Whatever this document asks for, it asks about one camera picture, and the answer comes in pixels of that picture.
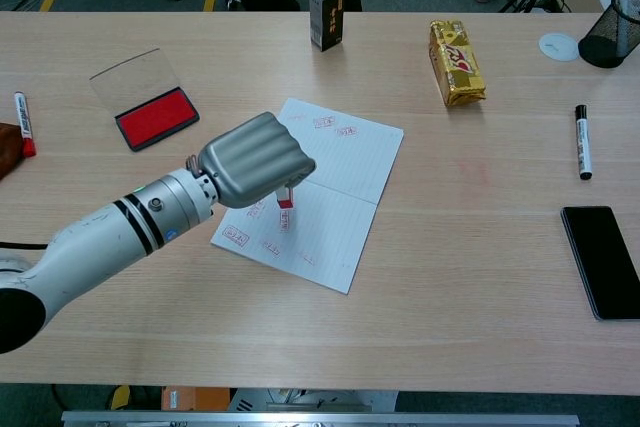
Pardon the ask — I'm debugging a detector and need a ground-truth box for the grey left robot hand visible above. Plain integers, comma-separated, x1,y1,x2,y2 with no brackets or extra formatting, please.
198,111,317,210

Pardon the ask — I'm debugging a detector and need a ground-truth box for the red and silver stamp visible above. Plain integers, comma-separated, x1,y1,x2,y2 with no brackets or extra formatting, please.
274,185,296,212

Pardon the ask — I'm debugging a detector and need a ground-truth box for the light blue lined paper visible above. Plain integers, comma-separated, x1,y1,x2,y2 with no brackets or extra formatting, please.
210,97,405,296

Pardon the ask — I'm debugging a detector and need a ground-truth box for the red ink pad clear lid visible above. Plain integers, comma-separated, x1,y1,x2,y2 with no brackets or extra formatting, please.
88,47,201,153

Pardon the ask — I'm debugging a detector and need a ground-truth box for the black upright carton box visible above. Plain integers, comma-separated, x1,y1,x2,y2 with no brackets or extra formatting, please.
308,0,346,53

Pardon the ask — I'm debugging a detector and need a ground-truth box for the gold foil snack package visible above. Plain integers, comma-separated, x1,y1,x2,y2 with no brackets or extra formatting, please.
427,19,488,108

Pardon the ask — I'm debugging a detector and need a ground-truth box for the red whiteboard marker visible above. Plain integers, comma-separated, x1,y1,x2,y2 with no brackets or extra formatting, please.
13,91,38,158

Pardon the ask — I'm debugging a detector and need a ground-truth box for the orange box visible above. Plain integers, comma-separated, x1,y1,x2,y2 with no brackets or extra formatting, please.
160,385,231,412

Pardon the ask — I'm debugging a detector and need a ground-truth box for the brown cloth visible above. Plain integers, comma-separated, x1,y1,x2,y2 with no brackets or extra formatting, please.
0,121,26,182

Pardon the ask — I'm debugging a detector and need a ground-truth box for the black whiteboard marker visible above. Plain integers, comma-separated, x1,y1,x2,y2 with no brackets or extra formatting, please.
573,104,595,182

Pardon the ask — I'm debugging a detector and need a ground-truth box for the black mesh pen holder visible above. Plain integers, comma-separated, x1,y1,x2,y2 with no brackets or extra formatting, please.
577,0,640,69

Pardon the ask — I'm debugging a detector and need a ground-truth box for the aluminium rail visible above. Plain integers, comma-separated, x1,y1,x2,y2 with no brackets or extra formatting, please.
60,410,581,427

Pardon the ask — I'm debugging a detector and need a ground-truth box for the white round cable grommet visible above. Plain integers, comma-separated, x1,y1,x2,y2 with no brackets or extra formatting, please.
538,32,581,63

